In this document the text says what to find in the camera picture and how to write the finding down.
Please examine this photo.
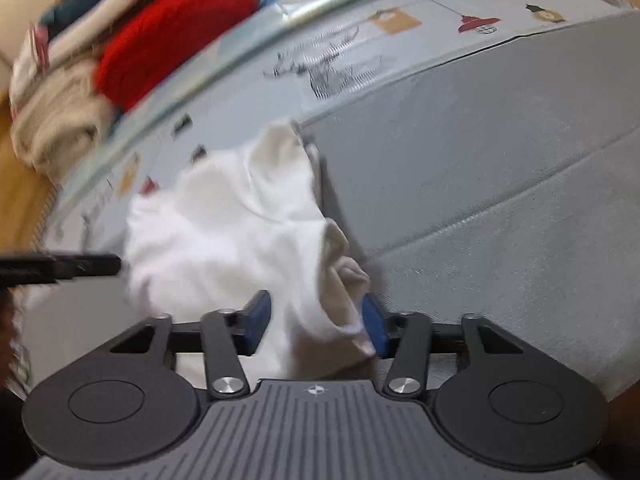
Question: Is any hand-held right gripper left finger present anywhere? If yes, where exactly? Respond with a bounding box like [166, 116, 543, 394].
[109, 290, 272, 402]

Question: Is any grey bed sheet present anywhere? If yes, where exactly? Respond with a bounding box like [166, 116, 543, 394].
[300, 7, 640, 401]

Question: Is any white folded bedding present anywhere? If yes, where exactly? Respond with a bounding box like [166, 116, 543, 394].
[47, 0, 166, 68]

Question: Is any printed deer and lamp sheet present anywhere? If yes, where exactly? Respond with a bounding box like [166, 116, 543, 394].
[45, 0, 640, 256]

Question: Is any wooden headboard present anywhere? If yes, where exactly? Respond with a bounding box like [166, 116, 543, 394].
[0, 95, 61, 256]

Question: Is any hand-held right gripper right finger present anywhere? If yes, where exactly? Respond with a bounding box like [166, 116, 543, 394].
[361, 294, 531, 402]

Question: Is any dark teal shark plush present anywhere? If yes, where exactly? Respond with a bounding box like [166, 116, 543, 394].
[40, 0, 131, 26]

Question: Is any light blue patterned mat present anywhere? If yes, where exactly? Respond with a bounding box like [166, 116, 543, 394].
[55, 0, 471, 206]

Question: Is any cream folded blanket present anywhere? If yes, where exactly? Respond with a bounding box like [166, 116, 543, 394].
[10, 60, 113, 181]

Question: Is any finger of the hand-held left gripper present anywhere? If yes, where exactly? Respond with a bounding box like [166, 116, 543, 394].
[0, 252, 123, 286]

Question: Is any white t-shirt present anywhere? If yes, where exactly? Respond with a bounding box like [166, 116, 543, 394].
[22, 117, 378, 383]

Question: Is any red folded blanket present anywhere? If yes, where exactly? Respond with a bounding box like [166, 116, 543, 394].
[95, 0, 261, 113]

